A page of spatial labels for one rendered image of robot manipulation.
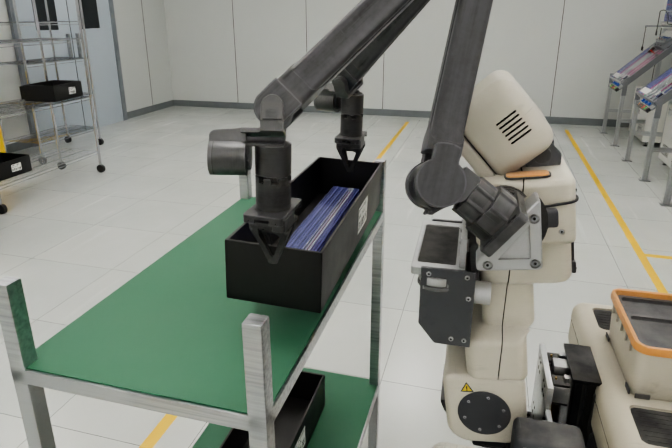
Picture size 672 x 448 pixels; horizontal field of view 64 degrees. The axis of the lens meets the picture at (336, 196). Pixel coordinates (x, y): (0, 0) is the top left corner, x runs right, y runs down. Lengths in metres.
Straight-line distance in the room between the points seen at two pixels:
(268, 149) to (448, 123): 0.28
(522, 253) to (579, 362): 0.44
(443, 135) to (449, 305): 0.36
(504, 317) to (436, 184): 0.41
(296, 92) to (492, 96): 0.33
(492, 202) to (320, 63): 0.34
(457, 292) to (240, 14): 8.15
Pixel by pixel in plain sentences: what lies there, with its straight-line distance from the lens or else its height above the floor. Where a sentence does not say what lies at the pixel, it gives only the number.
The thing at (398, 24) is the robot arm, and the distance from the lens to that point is 1.21.
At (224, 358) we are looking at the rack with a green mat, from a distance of 0.96.
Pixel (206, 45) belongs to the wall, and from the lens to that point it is 9.27.
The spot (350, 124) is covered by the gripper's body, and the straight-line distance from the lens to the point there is 1.37.
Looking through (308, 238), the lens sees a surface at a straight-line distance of 1.10.
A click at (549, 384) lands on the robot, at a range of 1.23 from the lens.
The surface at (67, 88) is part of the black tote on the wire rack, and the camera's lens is 5.57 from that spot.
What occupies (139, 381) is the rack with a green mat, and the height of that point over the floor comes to 0.95.
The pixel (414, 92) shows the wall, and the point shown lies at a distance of 8.27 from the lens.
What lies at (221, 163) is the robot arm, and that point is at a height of 1.28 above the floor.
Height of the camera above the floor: 1.49
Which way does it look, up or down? 19 degrees down
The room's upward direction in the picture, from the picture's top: straight up
